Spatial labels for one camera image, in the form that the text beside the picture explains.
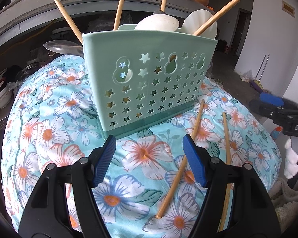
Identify metal spoon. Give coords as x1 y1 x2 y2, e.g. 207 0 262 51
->
43 40 84 58

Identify concrete kitchen counter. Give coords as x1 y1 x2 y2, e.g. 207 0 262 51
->
0 0 214 55

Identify white gloved hand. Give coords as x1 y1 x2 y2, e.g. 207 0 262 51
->
284 136 298 179

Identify floral blue cloth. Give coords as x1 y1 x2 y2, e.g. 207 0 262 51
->
1 55 282 237

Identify white shell-shaped spoon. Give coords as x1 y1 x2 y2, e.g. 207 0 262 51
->
179 9 217 39

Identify stack of white bowls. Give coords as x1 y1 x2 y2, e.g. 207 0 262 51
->
0 68 12 109

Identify mint green utensil basket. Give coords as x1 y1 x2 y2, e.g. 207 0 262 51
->
82 25 217 138

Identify stainless steel bowls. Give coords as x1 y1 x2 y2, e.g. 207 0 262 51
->
15 62 40 81

